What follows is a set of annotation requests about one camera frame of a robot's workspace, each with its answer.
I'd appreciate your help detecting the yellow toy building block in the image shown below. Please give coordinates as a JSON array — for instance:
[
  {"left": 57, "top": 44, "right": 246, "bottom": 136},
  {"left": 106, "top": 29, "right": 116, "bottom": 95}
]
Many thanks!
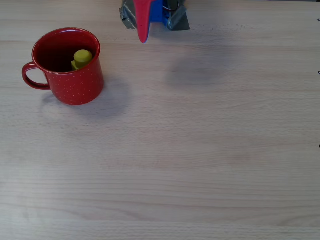
[{"left": 70, "top": 49, "right": 94, "bottom": 72}]

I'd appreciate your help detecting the red speckled enamel mug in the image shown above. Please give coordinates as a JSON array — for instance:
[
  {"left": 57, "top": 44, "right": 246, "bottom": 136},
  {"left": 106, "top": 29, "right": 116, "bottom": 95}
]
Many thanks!
[{"left": 21, "top": 27, "right": 105, "bottom": 106}]

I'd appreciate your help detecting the arm base wire bundle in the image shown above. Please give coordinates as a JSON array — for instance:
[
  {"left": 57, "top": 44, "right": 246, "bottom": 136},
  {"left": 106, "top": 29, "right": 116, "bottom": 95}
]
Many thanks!
[{"left": 163, "top": 0, "right": 181, "bottom": 12}]

